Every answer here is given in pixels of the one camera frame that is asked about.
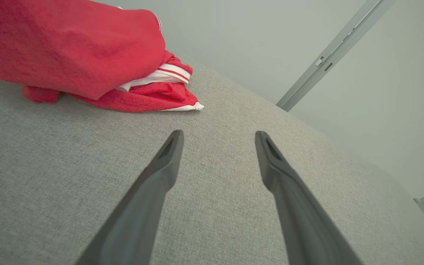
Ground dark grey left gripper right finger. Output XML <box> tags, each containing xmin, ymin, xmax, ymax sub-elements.
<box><xmin>255</xmin><ymin>131</ymin><xmax>363</xmax><ymax>265</ymax></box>

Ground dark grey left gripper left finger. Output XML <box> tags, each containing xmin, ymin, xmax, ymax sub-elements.
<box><xmin>75</xmin><ymin>130</ymin><xmax>184</xmax><ymax>265</ymax></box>

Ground red lettered basketball jersey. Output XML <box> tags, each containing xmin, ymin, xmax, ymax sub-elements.
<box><xmin>21</xmin><ymin>50</ymin><xmax>204</xmax><ymax>113</ymax></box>

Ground red shorts with white panels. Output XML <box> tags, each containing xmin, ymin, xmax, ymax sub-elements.
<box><xmin>0</xmin><ymin>0</ymin><xmax>166</xmax><ymax>100</ymax></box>

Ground grey metal wall post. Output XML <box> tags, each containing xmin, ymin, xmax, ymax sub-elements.
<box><xmin>276</xmin><ymin>0</ymin><xmax>396</xmax><ymax>112</ymax></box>

